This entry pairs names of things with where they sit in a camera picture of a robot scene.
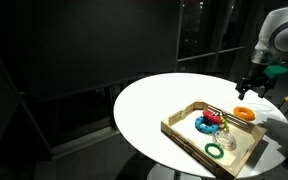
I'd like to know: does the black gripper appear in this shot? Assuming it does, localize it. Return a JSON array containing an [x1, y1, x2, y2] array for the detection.
[[236, 77, 276, 100]]

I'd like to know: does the orange ring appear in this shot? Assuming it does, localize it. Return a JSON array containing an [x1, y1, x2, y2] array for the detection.
[[233, 106, 256, 122]]

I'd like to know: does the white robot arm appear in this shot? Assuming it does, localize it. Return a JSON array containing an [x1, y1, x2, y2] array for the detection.
[[235, 7, 288, 100]]

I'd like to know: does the wooden slatted tray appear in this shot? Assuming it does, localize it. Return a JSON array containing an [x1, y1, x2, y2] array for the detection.
[[161, 101, 266, 180]]

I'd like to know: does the white table base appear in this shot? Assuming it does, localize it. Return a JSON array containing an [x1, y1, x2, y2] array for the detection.
[[146, 164, 202, 180]]

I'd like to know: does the small yellow-green ring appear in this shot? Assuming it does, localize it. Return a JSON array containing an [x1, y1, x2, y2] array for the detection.
[[219, 112, 230, 132]]

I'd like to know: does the red ring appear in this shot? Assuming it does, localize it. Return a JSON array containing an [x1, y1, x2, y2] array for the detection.
[[202, 109, 223, 126]]

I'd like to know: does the clear transparent ring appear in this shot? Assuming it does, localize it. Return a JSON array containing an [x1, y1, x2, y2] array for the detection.
[[212, 129, 238, 152]]

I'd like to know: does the blue ring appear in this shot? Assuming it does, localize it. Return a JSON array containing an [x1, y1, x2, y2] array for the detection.
[[194, 115, 220, 135]]

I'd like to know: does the green ring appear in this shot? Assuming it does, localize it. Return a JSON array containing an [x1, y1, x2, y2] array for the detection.
[[204, 142, 225, 160]]

